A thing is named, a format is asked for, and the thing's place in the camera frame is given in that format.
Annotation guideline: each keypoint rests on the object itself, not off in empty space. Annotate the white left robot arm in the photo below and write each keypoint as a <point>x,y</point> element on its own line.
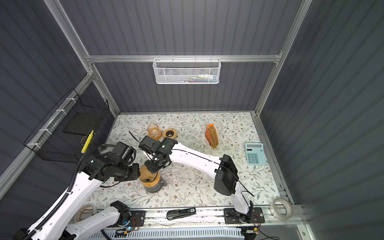
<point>90,172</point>

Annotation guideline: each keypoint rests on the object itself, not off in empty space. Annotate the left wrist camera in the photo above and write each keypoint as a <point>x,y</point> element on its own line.
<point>123,154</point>

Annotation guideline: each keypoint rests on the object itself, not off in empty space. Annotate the yellow marker pen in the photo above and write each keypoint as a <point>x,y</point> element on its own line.
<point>87,142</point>

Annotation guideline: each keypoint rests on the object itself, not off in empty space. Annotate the orange glass pitcher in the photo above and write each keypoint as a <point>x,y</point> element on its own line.
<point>154,132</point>

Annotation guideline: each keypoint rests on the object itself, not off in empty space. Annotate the clear tape roll right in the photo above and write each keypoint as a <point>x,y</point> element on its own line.
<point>281,209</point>

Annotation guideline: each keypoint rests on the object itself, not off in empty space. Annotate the teal calculator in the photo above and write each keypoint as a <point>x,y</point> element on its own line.
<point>255,154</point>

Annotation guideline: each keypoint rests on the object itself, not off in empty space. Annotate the white wire mesh basket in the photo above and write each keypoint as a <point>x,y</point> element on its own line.
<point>190,72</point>

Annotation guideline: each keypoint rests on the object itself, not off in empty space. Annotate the grey glass pitcher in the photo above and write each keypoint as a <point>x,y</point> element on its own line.
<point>157,187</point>

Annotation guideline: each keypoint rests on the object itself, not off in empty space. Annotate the tape roll left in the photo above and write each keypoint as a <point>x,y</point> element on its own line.
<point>85,212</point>

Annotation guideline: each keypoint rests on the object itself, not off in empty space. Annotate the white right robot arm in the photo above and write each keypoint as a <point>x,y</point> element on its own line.
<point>222,169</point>

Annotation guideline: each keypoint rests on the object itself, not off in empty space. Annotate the orange coffee filter holder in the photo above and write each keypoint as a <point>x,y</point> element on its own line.
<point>212,135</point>

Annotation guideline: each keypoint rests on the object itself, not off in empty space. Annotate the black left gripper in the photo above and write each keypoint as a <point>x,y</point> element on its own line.
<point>136,174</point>

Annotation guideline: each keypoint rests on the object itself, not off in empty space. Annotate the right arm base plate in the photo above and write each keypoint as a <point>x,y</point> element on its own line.
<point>232,217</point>

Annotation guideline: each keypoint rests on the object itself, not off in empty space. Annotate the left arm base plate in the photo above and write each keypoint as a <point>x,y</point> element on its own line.
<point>132,219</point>

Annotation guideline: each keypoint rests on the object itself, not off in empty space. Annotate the wooden ring holder near pitcher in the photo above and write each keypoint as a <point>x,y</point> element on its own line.
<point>170,133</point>

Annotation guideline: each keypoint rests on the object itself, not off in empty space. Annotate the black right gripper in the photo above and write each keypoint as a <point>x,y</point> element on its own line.
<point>152,168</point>

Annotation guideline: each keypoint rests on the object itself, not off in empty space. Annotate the black wire basket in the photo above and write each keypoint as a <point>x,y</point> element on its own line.
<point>60,138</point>

